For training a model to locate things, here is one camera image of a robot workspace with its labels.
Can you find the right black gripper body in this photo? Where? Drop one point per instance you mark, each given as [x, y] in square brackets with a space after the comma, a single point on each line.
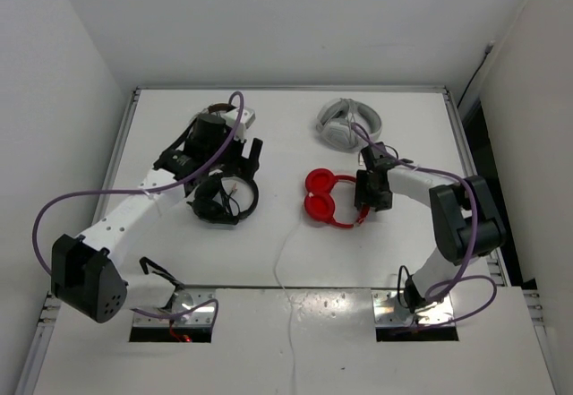
[366, 194]

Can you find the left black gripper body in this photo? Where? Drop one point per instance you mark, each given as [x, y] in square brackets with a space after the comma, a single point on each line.
[231, 161]

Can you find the red headphones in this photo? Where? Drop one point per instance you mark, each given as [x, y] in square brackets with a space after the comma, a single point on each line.
[319, 204]

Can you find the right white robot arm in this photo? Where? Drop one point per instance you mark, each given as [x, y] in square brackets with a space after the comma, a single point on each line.
[466, 222]

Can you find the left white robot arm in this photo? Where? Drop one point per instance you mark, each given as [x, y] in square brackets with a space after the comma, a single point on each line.
[204, 167]

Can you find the black headphones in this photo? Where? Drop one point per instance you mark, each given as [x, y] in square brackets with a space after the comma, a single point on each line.
[212, 202]

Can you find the brown silver headphones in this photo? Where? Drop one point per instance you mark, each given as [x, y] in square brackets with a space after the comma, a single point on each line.
[218, 108]

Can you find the white grey headphones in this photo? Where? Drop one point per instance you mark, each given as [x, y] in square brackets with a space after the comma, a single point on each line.
[334, 123]

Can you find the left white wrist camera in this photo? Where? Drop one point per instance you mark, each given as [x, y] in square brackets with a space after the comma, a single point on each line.
[246, 119]

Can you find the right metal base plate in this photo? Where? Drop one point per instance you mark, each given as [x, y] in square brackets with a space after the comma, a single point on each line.
[389, 314]

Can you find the metal base plate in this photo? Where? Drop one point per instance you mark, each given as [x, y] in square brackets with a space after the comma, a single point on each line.
[389, 314]
[190, 308]

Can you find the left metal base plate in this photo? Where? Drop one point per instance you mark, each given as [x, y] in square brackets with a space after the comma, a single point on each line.
[190, 308]

